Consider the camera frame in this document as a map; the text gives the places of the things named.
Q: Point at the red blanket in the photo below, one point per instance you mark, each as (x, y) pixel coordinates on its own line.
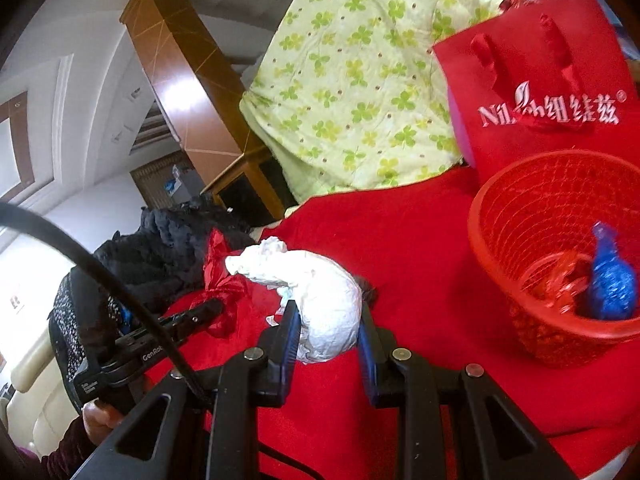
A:
(425, 240)

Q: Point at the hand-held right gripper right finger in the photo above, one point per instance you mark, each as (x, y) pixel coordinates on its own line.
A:
(365, 352)

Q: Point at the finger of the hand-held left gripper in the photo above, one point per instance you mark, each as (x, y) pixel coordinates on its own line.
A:
(197, 310)
(192, 332)

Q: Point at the person's left forearm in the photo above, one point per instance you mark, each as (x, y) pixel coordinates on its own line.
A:
(65, 455)

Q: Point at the black padded jacket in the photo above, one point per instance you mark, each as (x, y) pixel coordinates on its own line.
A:
(160, 245)

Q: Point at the red non-woven tote bag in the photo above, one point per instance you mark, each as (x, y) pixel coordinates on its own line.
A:
(575, 60)

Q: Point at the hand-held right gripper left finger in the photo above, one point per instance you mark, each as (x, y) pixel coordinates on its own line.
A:
(291, 332)

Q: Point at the green clover print blanket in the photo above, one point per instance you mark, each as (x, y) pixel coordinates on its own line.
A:
(360, 85)

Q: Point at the beige padded headboard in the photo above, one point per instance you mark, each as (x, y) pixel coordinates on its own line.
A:
(35, 410)

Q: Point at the wooden lattice cabinet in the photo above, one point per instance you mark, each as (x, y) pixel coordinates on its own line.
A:
(157, 182)

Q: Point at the brown wooden wardrobe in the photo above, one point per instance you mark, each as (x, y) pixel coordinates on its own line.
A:
(175, 65)

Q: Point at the blue foil wrapper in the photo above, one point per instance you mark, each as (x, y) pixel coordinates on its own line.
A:
(612, 280)

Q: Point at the white plastic bag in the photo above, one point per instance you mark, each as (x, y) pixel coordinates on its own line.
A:
(320, 290)

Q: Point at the red clear plastic wrapper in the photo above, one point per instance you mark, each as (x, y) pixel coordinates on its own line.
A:
(560, 280)

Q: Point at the red plastic mesh basket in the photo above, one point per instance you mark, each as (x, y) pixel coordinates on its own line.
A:
(505, 240)

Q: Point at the red gauze ribbon pouch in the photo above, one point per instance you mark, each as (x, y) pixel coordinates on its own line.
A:
(220, 260)

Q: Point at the person's left hand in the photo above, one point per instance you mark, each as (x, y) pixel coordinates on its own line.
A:
(100, 420)

